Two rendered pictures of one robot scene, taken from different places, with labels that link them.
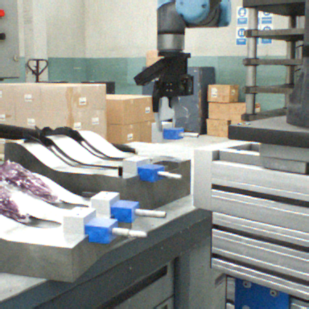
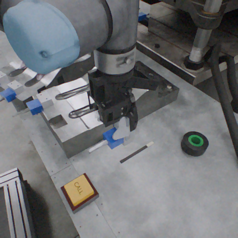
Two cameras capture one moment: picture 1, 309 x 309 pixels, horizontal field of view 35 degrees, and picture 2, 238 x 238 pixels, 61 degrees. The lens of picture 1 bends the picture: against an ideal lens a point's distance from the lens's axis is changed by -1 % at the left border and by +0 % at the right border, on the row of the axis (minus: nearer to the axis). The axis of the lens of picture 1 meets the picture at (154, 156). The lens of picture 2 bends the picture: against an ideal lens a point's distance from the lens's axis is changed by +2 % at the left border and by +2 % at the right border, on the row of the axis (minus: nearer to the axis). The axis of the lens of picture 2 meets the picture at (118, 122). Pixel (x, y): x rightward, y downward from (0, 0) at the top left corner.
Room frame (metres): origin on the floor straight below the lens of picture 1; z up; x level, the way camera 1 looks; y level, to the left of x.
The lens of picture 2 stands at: (1.45, -0.35, 1.36)
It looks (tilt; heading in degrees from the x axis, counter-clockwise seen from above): 48 degrees down; 111
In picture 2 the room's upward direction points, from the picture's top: straight up
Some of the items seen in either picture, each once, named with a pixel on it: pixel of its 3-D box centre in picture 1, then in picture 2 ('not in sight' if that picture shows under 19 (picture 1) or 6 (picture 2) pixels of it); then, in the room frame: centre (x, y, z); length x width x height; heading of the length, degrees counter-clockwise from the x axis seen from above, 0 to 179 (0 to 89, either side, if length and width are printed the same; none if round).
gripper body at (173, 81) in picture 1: (173, 75); (112, 92); (1.32, -0.05, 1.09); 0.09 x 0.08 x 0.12; 56
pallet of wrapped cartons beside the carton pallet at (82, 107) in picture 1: (48, 125); not in sight; (5.42, 1.18, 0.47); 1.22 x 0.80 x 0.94; 56
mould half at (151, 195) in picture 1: (79, 165); (109, 93); (1.21, 0.19, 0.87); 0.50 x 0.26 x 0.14; 56
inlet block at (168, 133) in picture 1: (176, 133); (109, 139); (1.32, -0.06, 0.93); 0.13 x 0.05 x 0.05; 56
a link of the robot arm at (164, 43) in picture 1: (171, 43); (115, 56); (1.33, -0.04, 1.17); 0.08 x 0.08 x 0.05
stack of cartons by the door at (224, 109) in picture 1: (233, 110); not in sight; (7.87, -1.27, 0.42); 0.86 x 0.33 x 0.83; 52
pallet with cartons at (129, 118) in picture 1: (100, 125); not in sight; (6.31, 0.69, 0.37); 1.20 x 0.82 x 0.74; 60
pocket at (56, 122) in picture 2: (164, 170); (59, 125); (1.12, -0.02, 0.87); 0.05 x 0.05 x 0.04; 56
